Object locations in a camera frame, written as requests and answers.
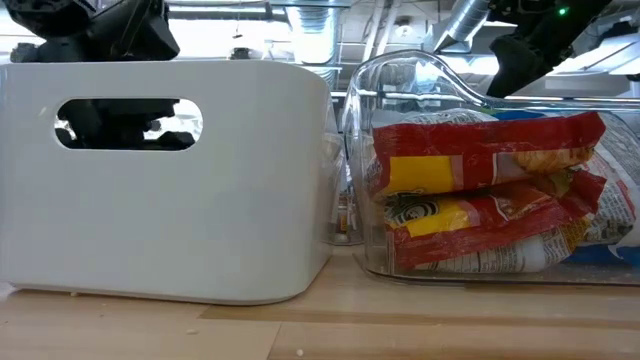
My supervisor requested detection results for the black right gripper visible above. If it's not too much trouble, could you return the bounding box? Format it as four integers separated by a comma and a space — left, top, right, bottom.
484, 0, 615, 100

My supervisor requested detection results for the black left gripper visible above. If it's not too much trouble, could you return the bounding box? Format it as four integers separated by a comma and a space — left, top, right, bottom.
68, 0, 197, 151

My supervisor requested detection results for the blue yellow ramen packet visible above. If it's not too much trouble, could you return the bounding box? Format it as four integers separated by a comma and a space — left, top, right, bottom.
397, 107, 640, 267

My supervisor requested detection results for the red yellow ramen packet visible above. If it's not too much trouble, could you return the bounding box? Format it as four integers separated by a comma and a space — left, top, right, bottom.
383, 169, 607, 274
367, 110, 607, 201

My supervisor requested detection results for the white plastic bin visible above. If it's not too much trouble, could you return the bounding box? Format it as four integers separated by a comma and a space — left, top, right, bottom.
0, 59, 334, 306

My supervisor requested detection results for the large clear plastic bin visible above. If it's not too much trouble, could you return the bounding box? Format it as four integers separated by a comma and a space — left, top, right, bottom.
342, 49, 640, 287

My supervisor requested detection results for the silver spiral ceiling duct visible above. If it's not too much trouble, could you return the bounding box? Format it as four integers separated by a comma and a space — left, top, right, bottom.
433, 0, 494, 54

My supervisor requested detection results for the silver ceiling air duct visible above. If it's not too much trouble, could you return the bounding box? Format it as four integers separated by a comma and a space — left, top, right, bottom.
285, 0, 346, 89

